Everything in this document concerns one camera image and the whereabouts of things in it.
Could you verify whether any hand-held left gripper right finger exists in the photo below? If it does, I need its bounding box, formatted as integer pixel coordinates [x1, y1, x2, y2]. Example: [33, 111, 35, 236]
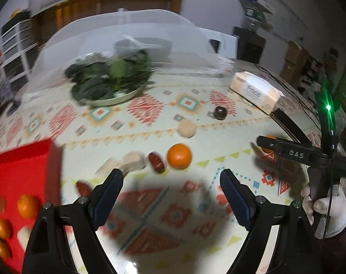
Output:
[219, 169, 323, 274]

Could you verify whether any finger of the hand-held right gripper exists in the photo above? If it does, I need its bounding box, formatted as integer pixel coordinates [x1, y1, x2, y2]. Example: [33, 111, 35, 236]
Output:
[257, 136, 323, 165]

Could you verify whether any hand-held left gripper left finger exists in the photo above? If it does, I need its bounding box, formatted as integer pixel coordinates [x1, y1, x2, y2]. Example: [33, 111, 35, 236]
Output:
[23, 168, 124, 274]

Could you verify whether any brown-red dried date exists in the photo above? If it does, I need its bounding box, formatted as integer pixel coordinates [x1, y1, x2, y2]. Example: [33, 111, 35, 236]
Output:
[76, 180, 92, 197]
[148, 152, 165, 174]

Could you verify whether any orange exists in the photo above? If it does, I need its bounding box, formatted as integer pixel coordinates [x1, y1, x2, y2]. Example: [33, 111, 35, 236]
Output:
[167, 143, 193, 169]
[260, 135, 278, 153]

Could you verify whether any white food chunk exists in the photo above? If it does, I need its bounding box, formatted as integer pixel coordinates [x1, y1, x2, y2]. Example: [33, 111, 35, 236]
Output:
[96, 158, 123, 177]
[17, 227, 32, 249]
[123, 151, 148, 174]

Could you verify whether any small tangerine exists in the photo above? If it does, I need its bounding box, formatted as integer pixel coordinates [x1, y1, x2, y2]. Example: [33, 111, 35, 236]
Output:
[0, 238, 12, 259]
[0, 217, 13, 240]
[17, 194, 41, 219]

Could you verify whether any dark purple round fruit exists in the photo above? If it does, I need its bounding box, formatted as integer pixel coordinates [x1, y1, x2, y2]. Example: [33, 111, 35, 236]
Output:
[213, 106, 228, 120]

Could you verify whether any beige-brown food chunk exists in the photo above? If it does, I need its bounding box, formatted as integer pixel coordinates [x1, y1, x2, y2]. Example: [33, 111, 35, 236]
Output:
[177, 120, 197, 139]

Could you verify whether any red tray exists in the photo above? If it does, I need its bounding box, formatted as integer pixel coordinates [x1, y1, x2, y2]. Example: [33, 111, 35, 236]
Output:
[0, 138, 63, 273]

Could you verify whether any person's right hand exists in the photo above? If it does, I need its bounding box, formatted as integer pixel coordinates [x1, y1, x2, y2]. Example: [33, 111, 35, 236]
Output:
[302, 184, 346, 239]

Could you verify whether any patterned tablecloth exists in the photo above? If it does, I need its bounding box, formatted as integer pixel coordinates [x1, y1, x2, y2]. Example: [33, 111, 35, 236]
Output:
[0, 60, 342, 274]

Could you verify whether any tissue pack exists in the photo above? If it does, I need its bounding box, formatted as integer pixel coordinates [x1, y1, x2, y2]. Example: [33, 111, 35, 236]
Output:
[229, 71, 285, 114]

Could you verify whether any cardboard box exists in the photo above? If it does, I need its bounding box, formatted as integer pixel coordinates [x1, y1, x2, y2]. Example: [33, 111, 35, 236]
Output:
[280, 40, 309, 87]

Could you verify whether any pale oval plate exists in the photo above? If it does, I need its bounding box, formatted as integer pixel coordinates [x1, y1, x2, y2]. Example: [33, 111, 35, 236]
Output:
[76, 74, 152, 107]

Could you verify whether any black cabinet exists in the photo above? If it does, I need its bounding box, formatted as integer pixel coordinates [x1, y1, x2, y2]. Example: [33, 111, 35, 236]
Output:
[233, 26, 266, 63]

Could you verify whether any plate of green vegetables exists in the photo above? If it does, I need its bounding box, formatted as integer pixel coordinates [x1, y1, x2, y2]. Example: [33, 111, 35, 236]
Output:
[65, 50, 151, 102]

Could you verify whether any dark blue object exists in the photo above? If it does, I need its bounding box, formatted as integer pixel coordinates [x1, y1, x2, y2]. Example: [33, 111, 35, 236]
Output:
[6, 100, 22, 116]

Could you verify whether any white appliance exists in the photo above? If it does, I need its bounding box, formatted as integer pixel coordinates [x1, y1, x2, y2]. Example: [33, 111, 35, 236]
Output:
[196, 27, 238, 59]

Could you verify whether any large water bottle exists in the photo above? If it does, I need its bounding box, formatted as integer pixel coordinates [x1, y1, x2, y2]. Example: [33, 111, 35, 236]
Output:
[238, 0, 266, 32]

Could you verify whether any grey bowl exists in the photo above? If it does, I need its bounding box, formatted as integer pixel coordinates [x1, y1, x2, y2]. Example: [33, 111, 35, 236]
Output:
[114, 37, 173, 59]

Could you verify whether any white mesh food cover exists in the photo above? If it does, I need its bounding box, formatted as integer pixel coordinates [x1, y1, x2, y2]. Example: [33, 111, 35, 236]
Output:
[22, 9, 233, 103]

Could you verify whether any white drawer unit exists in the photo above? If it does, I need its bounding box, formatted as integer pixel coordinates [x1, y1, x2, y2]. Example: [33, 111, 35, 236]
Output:
[1, 17, 39, 92]

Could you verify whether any brown wooden door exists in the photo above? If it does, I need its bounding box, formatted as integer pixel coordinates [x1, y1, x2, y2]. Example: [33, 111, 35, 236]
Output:
[36, 0, 185, 35]

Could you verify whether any black cable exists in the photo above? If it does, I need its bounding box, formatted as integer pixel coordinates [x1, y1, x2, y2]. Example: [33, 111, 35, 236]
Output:
[256, 64, 319, 126]

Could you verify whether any wall poster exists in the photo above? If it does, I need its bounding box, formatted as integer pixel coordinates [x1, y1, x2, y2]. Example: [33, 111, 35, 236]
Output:
[261, 0, 313, 43]

